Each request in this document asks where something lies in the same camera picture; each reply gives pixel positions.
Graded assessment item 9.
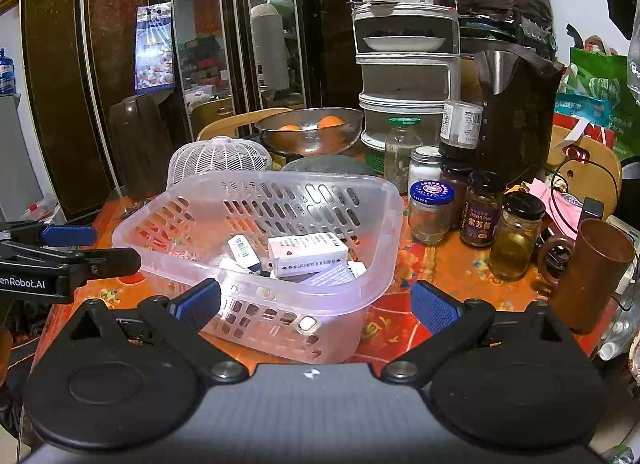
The white cabinet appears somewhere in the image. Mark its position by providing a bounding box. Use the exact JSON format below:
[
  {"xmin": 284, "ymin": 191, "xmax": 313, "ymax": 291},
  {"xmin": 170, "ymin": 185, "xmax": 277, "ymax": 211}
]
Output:
[{"xmin": 0, "ymin": 91, "xmax": 46, "ymax": 222}]

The small purple box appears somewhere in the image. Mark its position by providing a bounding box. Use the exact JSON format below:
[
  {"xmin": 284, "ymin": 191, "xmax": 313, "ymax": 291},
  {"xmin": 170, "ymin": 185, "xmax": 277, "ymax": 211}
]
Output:
[{"xmin": 307, "ymin": 261, "xmax": 368, "ymax": 287}]

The brown cup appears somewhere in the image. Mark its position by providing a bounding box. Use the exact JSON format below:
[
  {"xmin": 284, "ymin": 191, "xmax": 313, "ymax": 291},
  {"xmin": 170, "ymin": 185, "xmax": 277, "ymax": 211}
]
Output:
[{"xmin": 537, "ymin": 218, "xmax": 637, "ymax": 335}]

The green lid glass jar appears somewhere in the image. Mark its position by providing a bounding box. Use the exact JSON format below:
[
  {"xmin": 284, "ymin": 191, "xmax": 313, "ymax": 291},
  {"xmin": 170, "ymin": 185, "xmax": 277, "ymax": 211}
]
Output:
[{"xmin": 384, "ymin": 117, "xmax": 422, "ymax": 180}]

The orange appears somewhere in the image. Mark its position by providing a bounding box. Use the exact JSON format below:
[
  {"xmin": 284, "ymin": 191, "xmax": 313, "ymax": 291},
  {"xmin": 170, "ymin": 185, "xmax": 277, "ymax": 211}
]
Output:
[
  {"xmin": 272, "ymin": 124, "xmax": 306, "ymax": 146},
  {"xmin": 317, "ymin": 115, "xmax": 347, "ymax": 138}
]

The white barcode packet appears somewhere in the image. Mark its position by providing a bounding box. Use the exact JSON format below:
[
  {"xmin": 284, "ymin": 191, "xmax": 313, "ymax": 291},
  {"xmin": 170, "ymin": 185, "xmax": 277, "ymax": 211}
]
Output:
[{"xmin": 227, "ymin": 235, "xmax": 263, "ymax": 272}]

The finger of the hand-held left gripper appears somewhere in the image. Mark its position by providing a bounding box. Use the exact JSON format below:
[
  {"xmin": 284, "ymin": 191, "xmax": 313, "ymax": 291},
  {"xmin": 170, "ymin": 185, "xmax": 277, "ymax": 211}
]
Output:
[
  {"xmin": 0, "ymin": 242, "xmax": 142, "ymax": 280},
  {"xmin": 0, "ymin": 221, "xmax": 98, "ymax": 248}
]

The pink paper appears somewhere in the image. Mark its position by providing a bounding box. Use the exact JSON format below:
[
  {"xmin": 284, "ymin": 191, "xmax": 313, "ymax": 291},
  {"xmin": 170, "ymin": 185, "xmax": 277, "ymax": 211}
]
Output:
[{"xmin": 525, "ymin": 176, "xmax": 586, "ymax": 240}]

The white plate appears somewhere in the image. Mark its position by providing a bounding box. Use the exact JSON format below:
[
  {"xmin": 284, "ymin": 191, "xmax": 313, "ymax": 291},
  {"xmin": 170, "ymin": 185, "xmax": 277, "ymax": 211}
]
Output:
[{"xmin": 362, "ymin": 35, "xmax": 447, "ymax": 52}]

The black cable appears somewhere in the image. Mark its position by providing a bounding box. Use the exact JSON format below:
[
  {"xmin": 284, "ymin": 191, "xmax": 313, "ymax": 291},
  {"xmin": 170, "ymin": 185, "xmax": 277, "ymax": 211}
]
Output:
[{"xmin": 550, "ymin": 154, "xmax": 621, "ymax": 235}]

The dark foil lined bag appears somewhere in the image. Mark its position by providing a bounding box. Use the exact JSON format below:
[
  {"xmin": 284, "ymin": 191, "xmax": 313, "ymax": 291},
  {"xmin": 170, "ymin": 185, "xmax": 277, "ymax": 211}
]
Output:
[{"xmin": 474, "ymin": 44, "xmax": 566, "ymax": 185}]

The blue labelled bottle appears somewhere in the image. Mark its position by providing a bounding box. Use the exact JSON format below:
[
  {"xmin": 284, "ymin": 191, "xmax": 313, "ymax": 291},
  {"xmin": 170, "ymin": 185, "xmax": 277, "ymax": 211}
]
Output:
[{"xmin": 0, "ymin": 48, "xmax": 15, "ymax": 95}]

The red gift bag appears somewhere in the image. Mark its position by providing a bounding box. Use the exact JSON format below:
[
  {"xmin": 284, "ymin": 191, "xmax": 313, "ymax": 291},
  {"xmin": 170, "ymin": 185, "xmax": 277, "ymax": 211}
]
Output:
[{"xmin": 552, "ymin": 111, "xmax": 621, "ymax": 150}]

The dark sauce jar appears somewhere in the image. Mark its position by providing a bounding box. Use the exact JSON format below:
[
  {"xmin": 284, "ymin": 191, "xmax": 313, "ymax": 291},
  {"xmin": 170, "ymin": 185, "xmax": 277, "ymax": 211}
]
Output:
[{"xmin": 439, "ymin": 159, "xmax": 473, "ymax": 230}]

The grey round lid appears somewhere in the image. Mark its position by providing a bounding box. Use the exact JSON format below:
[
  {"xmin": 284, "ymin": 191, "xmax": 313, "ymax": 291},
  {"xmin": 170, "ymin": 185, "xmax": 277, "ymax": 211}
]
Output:
[{"xmin": 280, "ymin": 154, "xmax": 376, "ymax": 177}]

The white card box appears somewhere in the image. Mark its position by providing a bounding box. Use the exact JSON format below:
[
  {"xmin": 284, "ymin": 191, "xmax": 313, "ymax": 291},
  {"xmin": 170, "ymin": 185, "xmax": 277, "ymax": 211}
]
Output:
[{"xmin": 267, "ymin": 233, "xmax": 349, "ymax": 277}]

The clear plastic bag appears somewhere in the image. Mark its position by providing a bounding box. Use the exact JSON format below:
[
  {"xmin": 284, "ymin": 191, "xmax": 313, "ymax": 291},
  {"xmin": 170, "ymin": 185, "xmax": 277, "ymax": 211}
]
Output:
[{"xmin": 627, "ymin": 0, "xmax": 640, "ymax": 105}]

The white plastic food cover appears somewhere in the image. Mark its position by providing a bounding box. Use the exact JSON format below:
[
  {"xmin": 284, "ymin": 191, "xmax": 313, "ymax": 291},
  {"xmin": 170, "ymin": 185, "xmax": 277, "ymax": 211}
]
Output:
[{"xmin": 166, "ymin": 136, "xmax": 273, "ymax": 190}]

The purple labelled dark jar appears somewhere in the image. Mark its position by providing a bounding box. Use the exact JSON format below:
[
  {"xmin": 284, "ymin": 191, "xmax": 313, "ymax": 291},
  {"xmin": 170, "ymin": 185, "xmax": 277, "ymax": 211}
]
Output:
[{"xmin": 459, "ymin": 170, "xmax": 506, "ymax": 249}]

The dark mirrored wardrobe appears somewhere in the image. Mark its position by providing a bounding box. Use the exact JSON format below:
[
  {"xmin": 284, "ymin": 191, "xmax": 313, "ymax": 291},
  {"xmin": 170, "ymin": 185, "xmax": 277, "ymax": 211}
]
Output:
[{"xmin": 20, "ymin": 0, "xmax": 361, "ymax": 217}]

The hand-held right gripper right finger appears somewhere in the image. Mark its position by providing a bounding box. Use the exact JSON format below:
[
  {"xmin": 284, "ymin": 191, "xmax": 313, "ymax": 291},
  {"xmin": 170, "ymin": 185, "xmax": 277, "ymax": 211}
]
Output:
[{"xmin": 382, "ymin": 280, "xmax": 576, "ymax": 386}]

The blue hanging packet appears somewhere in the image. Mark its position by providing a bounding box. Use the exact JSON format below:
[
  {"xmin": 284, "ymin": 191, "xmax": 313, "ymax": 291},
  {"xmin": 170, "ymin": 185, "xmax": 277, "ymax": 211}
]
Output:
[{"xmin": 134, "ymin": 1, "xmax": 176, "ymax": 95}]

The glass bowl with oranges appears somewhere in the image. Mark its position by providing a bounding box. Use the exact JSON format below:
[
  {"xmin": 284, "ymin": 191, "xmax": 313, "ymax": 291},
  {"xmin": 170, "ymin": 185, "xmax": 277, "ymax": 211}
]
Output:
[{"xmin": 255, "ymin": 106, "xmax": 365, "ymax": 157}]

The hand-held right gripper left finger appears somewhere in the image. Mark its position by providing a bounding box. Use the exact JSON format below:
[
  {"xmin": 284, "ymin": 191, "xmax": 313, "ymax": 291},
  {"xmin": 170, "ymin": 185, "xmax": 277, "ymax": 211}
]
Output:
[{"xmin": 60, "ymin": 278, "xmax": 247, "ymax": 385}]

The blue lid glass jar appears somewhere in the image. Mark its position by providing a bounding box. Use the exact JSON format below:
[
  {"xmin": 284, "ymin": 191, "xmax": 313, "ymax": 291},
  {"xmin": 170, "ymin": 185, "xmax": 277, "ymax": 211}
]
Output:
[{"xmin": 407, "ymin": 180, "xmax": 455, "ymax": 245}]

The white labelled bottle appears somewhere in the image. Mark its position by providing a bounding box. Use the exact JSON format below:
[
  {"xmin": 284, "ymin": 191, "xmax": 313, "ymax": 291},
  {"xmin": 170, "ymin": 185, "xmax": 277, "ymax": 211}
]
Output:
[{"xmin": 439, "ymin": 100, "xmax": 483, "ymax": 160}]

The clear plastic basket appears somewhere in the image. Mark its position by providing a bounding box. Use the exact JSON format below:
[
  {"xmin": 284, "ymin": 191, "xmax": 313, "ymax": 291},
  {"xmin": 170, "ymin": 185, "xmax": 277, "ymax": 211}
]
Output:
[{"xmin": 111, "ymin": 170, "xmax": 405, "ymax": 365}]

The white lid glass jar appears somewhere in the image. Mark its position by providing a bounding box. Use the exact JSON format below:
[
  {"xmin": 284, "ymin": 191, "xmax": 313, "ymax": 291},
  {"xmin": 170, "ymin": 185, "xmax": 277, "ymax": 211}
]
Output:
[{"xmin": 408, "ymin": 146, "xmax": 443, "ymax": 185}]

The grey plastic drawer tower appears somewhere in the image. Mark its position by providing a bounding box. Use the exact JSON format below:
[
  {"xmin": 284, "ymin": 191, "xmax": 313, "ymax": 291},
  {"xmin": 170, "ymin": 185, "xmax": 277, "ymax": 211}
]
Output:
[{"xmin": 345, "ymin": 0, "xmax": 461, "ymax": 150}]

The green shopping bag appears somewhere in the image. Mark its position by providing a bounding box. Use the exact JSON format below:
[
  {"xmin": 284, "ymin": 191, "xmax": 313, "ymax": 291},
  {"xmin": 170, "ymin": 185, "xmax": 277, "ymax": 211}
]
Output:
[{"xmin": 555, "ymin": 36, "xmax": 640, "ymax": 160}]

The black lid jar yellow liquid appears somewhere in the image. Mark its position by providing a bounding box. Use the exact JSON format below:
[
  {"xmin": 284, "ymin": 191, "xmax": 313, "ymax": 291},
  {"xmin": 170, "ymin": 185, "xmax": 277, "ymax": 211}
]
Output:
[{"xmin": 489, "ymin": 191, "xmax": 546, "ymax": 281}]

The small black device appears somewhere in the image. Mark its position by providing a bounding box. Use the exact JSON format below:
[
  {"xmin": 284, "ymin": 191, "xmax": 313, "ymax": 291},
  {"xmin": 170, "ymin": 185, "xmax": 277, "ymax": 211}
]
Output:
[{"xmin": 580, "ymin": 196, "xmax": 606, "ymax": 222}]

